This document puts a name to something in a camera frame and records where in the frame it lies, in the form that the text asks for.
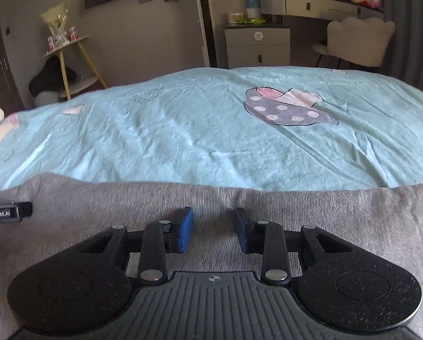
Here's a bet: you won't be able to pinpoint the yellow wrapped bouquet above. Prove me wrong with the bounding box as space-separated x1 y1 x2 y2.
41 0 72 38

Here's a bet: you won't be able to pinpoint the grey pants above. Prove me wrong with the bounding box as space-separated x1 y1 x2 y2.
0 173 423 340

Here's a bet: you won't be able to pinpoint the grey nightstand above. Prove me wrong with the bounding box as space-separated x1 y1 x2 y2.
224 25 291 69

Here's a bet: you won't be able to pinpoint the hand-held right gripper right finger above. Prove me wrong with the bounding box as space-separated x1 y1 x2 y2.
234 208 354 286

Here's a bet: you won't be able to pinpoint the black bag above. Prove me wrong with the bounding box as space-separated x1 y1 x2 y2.
28 57 77 97

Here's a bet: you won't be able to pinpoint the round yellow-legged side table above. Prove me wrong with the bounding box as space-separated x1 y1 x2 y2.
43 35 109 100

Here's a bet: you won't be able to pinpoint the blue white canister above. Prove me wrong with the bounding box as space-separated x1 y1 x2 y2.
246 0 262 20

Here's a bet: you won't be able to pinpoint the grey dressing table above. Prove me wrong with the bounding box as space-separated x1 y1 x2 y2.
259 0 385 22

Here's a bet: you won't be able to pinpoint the grey curtain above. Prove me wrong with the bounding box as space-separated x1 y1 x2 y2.
360 0 423 100

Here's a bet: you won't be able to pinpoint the blue printed bed sheet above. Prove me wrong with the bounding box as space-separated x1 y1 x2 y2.
0 65 423 192

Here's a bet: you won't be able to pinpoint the cream shell-back chair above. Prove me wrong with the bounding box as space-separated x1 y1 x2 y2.
312 18 396 69

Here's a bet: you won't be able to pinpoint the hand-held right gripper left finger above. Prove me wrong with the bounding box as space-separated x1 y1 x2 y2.
76 207 195 286

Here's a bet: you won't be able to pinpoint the white round bin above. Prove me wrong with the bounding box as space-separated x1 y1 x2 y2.
32 90 61 107

